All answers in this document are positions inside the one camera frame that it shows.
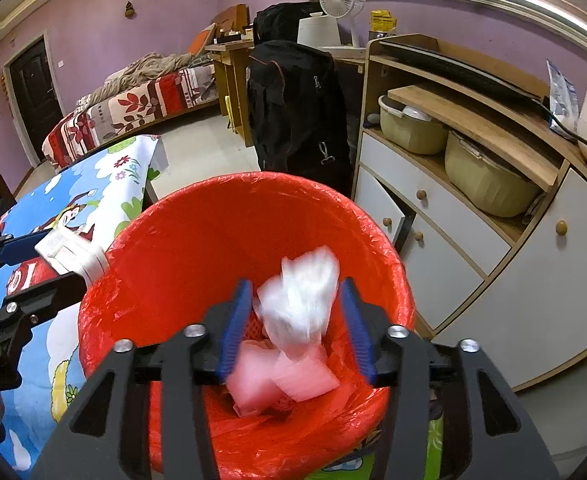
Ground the blue and white packet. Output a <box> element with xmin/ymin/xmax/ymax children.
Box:
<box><xmin>546</xmin><ymin>59</ymin><xmax>579</xmax><ymax>136</ymax></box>

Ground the wooden desk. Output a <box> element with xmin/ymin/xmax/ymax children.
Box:
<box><xmin>204</xmin><ymin>40</ymin><xmax>257</xmax><ymax>148</ymax></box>

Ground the small beige basin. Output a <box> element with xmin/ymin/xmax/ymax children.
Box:
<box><xmin>378</xmin><ymin>94</ymin><xmax>449</xmax><ymax>156</ymax></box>

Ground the orange pillow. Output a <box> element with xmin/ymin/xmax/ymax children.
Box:
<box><xmin>190</xmin><ymin>24</ymin><xmax>217</xmax><ymax>56</ymax></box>

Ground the white cylinder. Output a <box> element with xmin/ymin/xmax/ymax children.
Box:
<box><xmin>297</xmin><ymin>12</ymin><xmax>339</xmax><ymax>47</ymax></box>

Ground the beige blanket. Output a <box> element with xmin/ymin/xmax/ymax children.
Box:
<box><xmin>76</xmin><ymin>51</ymin><xmax>209</xmax><ymax>106</ymax></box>

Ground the black backpack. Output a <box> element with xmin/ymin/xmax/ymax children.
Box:
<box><xmin>252</xmin><ymin>2</ymin><xmax>324</xmax><ymax>46</ymax></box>

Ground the clear plastic wrap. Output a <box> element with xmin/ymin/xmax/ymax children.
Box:
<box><xmin>258</xmin><ymin>246</ymin><xmax>341</xmax><ymax>363</ymax></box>

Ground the bed with floral sheet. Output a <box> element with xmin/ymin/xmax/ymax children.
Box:
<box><xmin>41</xmin><ymin>66</ymin><xmax>220</xmax><ymax>168</ymax></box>

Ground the small white carton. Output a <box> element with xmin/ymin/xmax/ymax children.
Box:
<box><xmin>34</xmin><ymin>227</ymin><xmax>109</xmax><ymax>281</ymax></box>

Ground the large beige basin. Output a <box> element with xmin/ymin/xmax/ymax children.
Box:
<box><xmin>444</xmin><ymin>130</ymin><xmax>541</xmax><ymax>218</ymax></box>

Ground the wooden board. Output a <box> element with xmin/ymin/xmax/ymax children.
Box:
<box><xmin>387</xmin><ymin>82</ymin><xmax>560</xmax><ymax>192</ymax></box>

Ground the red lined waste bin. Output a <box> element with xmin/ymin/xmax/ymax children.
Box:
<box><xmin>76</xmin><ymin>171</ymin><xmax>417</xmax><ymax>476</ymax></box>

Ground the blue cartoon printed cloth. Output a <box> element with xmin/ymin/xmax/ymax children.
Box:
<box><xmin>0</xmin><ymin>134</ymin><xmax>447</xmax><ymax>480</ymax></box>

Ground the wooden headboard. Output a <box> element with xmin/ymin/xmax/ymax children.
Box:
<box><xmin>214</xmin><ymin>4</ymin><xmax>250</xmax><ymax>43</ymax></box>

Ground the wooden cabinet with white drawers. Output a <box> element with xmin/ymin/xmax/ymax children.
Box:
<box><xmin>351</xmin><ymin>34</ymin><xmax>587</xmax><ymax>391</ymax></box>

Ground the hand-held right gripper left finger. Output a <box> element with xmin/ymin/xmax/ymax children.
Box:
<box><xmin>31</xmin><ymin>279</ymin><xmax>254</xmax><ymax>480</ymax></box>

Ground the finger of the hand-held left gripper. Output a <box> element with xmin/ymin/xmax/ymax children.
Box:
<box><xmin>1</xmin><ymin>272</ymin><xmax>92</xmax><ymax>326</ymax></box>
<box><xmin>0</xmin><ymin>230</ymin><xmax>54</xmax><ymax>291</ymax></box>

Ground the dark door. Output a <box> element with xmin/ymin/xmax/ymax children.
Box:
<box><xmin>4</xmin><ymin>37</ymin><xmax>64</xmax><ymax>166</ymax></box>

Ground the row of small bottles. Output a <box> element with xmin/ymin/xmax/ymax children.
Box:
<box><xmin>216</xmin><ymin>27</ymin><xmax>254</xmax><ymax>45</ymax></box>

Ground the yellow box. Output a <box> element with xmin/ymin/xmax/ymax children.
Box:
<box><xmin>370</xmin><ymin>9</ymin><xmax>398</xmax><ymax>36</ymax></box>

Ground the black luggage bag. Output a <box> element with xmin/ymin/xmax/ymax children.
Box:
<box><xmin>248</xmin><ymin>40</ymin><xmax>354</xmax><ymax>193</ymax></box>

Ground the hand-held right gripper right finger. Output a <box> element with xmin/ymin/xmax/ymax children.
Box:
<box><xmin>340</xmin><ymin>279</ymin><xmax>559</xmax><ymax>480</ymax></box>

